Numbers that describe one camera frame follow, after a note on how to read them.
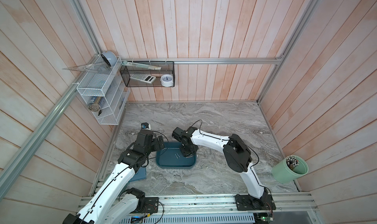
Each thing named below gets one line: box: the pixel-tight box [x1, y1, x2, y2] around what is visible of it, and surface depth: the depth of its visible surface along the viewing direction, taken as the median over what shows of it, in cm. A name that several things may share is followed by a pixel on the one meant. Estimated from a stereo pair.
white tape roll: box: [160, 74, 174, 87], surface depth 97 cm
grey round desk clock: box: [101, 50, 118, 67], surface depth 85 cm
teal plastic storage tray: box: [155, 141, 197, 169], surface depth 89 cm
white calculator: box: [129, 74, 157, 84], surface depth 100 cm
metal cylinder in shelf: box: [87, 96, 103, 112], surface depth 78 cm
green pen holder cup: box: [271, 154, 309, 184], surface depth 73 cm
